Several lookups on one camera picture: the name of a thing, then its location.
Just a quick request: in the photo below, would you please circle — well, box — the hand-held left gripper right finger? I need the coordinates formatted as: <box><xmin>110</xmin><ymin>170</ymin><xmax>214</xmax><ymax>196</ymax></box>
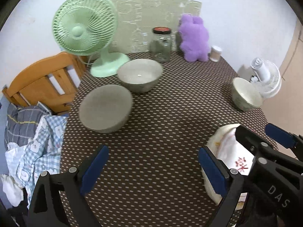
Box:
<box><xmin>198</xmin><ymin>147</ymin><xmax>245</xmax><ymax>227</ymax></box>

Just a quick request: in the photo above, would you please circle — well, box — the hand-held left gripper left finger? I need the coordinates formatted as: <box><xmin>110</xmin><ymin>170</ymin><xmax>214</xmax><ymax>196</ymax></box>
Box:
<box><xmin>27</xmin><ymin>145</ymin><xmax>109</xmax><ymax>227</ymax></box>

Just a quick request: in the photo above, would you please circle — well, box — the grey-green ceramic bowl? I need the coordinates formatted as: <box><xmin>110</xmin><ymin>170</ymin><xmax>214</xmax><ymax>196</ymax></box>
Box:
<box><xmin>117</xmin><ymin>59</ymin><xmax>164</xmax><ymax>94</ymax></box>
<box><xmin>231</xmin><ymin>78</ymin><xmax>264</xmax><ymax>111</ymax></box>
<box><xmin>79</xmin><ymin>85</ymin><xmax>133</xmax><ymax>133</ymax></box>

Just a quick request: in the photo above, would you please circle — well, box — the brown polka dot tablecloth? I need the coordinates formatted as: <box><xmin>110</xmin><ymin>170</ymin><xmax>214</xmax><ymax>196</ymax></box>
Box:
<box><xmin>59</xmin><ymin>51</ymin><xmax>278</xmax><ymax>227</ymax></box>

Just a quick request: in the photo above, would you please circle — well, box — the purple plush toy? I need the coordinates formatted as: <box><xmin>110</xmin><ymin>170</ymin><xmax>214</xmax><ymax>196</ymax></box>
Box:
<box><xmin>177</xmin><ymin>14</ymin><xmax>211</xmax><ymax>62</ymax></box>

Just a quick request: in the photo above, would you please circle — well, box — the beige door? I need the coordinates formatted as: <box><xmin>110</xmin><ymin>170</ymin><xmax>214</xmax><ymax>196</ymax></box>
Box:
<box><xmin>278</xmin><ymin>20</ymin><xmax>303</xmax><ymax>76</ymax></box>

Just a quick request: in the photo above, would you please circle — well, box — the green patterned board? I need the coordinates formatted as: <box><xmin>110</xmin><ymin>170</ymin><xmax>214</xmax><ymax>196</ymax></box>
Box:
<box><xmin>110</xmin><ymin>0</ymin><xmax>203</xmax><ymax>54</ymax></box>

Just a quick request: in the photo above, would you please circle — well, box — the blue checked cloth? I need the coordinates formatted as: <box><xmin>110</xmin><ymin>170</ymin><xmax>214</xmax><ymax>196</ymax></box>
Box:
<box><xmin>6</xmin><ymin>115</ymin><xmax>69</xmax><ymax>194</ymax></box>

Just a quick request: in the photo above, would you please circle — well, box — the cotton swab container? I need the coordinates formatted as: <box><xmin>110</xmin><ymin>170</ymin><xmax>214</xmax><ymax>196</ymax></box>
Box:
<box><xmin>209</xmin><ymin>45</ymin><xmax>223</xmax><ymax>62</ymax></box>

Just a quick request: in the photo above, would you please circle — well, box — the white cloth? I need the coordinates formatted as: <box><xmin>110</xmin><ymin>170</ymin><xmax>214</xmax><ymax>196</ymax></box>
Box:
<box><xmin>0</xmin><ymin>174</ymin><xmax>24</xmax><ymax>207</ymax></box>

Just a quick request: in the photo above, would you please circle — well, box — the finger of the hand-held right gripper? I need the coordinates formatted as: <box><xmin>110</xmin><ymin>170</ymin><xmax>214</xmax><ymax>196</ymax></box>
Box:
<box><xmin>235</xmin><ymin>125</ymin><xmax>278</xmax><ymax>161</ymax></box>
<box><xmin>265</xmin><ymin>123</ymin><xmax>303</xmax><ymax>152</ymax></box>

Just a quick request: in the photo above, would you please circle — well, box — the green desk fan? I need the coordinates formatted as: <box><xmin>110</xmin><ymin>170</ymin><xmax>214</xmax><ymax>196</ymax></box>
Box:
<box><xmin>52</xmin><ymin>0</ymin><xmax>130</xmax><ymax>78</ymax></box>

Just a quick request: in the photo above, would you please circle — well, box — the dark cloth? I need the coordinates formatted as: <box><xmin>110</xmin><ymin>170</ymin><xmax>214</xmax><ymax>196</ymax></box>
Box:
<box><xmin>0</xmin><ymin>201</ymin><xmax>29</xmax><ymax>227</ymax></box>

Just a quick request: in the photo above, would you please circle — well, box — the grey plaid blanket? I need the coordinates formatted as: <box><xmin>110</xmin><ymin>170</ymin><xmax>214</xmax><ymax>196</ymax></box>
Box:
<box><xmin>5</xmin><ymin>102</ymin><xmax>52</xmax><ymax>152</ymax></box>

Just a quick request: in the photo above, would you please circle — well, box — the white fan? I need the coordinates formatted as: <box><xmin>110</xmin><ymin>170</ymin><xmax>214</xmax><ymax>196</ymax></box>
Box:
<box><xmin>238</xmin><ymin>57</ymin><xmax>283</xmax><ymax>98</ymax></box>

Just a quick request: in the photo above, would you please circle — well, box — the glass jar with dark lid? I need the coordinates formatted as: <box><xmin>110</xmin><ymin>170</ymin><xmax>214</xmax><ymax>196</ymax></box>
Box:
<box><xmin>150</xmin><ymin>27</ymin><xmax>172</xmax><ymax>63</ymax></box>

